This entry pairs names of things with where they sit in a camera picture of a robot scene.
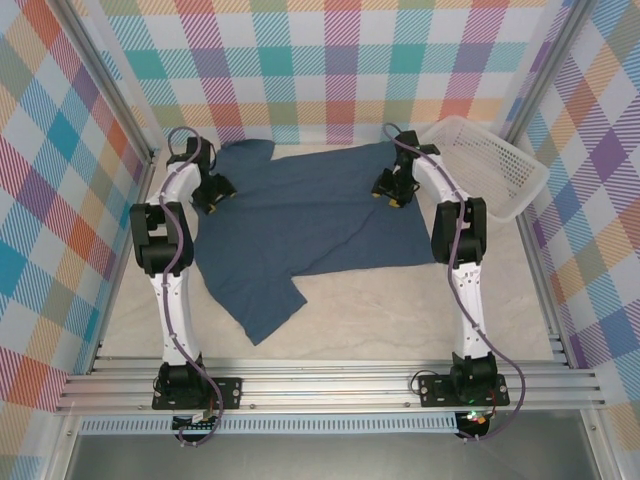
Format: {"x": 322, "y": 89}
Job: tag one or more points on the blue t-shirt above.
{"x": 310, "y": 225}

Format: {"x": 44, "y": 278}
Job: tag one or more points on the grey metal plate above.
{"x": 325, "y": 460}

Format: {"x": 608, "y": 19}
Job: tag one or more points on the white perforated plastic basket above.
{"x": 480, "y": 160}

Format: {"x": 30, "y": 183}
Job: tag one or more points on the small controller circuit board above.
{"x": 192, "y": 425}
{"x": 475, "y": 419}

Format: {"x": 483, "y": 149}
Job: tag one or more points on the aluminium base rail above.
{"x": 325, "y": 385}

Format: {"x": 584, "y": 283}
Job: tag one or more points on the aluminium frame post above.
{"x": 542, "y": 70}
{"x": 107, "y": 80}

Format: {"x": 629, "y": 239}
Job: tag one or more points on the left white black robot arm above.
{"x": 170, "y": 310}

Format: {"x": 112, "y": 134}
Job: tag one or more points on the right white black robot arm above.
{"x": 467, "y": 305}

